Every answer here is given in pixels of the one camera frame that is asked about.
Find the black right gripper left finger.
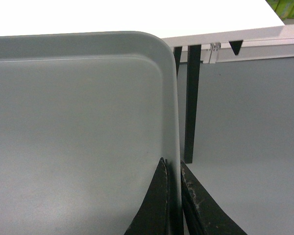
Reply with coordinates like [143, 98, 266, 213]
[125, 158, 170, 235]

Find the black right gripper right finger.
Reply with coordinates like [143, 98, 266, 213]
[180, 161, 246, 235]

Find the grey rectangular serving tray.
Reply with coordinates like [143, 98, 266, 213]
[0, 32, 183, 235]

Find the black table leg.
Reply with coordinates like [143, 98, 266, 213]
[184, 45, 201, 164]

